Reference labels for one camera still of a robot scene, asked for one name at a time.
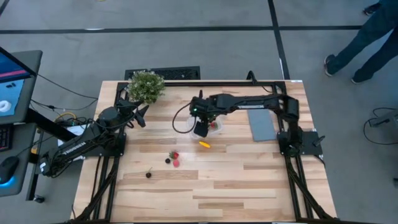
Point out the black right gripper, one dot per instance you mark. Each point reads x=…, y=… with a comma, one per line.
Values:
x=203, y=109

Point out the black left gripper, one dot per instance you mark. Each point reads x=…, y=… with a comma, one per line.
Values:
x=127, y=113

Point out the toy strawberry with large leaf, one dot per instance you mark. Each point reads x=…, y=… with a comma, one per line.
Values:
x=213, y=125

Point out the yellow toy banana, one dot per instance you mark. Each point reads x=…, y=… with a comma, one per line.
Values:
x=204, y=144

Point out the red toy strawberry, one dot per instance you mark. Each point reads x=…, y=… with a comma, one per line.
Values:
x=174, y=154

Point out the pink toy peach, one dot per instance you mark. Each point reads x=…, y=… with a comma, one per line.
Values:
x=176, y=163

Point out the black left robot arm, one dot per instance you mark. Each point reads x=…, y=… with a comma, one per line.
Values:
x=74, y=148

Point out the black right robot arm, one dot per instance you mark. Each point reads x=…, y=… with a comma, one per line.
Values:
x=248, y=102

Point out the clear plastic tupperware container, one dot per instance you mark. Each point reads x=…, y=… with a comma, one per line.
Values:
x=191, y=127

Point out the grey tupperware lid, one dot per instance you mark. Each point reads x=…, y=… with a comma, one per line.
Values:
x=261, y=126

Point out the green potted plant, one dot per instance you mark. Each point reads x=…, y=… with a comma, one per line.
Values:
x=146, y=86

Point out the black floor vent grille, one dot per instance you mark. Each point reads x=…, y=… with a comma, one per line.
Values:
x=161, y=73

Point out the black desk stand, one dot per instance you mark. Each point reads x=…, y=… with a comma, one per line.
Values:
x=46, y=124

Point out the grey computer desk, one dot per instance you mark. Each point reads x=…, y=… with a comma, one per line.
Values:
x=26, y=140

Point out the computer monitor with blue screen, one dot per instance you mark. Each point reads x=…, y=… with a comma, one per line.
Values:
x=11, y=87

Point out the black caster wheel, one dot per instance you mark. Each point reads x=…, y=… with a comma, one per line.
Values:
x=39, y=199

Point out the black keyboard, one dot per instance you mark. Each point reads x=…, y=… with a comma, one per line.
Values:
x=4, y=137

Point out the black computer mouse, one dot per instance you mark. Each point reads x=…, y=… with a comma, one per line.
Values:
x=7, y=168

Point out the black aluminium table frame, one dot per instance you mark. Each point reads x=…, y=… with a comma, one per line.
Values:
x=217, y=83

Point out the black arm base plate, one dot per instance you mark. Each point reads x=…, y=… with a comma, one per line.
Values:
x=311, y=140
x=116, y=151

